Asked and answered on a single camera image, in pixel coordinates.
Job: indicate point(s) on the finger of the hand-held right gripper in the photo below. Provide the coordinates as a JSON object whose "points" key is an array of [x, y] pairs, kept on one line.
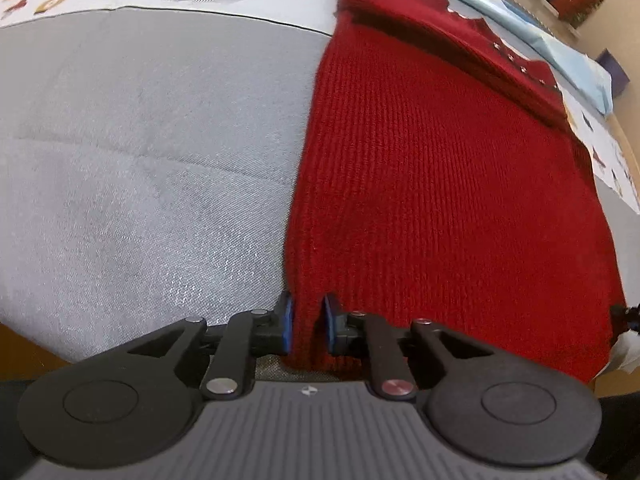
{"points": [[627, 316]]}

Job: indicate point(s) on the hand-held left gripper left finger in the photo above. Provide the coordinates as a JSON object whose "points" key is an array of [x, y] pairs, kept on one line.
{"points": [[286, 325]]}

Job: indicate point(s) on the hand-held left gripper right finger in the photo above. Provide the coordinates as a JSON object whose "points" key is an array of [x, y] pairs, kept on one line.
{"points": [[330, 325]]}

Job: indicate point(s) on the red knit sweater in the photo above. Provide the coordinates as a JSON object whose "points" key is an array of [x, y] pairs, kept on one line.
{"points": [[450, 185]]}

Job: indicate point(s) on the purple bag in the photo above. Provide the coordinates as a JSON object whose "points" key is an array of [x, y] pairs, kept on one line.
{"points": [[612, 71]]}

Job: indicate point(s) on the light blue sheet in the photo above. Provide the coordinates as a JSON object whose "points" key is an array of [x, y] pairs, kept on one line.
{"points": [[575, 60]]}

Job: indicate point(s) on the wooden bed frame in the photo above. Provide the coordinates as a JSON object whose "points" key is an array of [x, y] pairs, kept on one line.
{"points": [[20, 350]]}

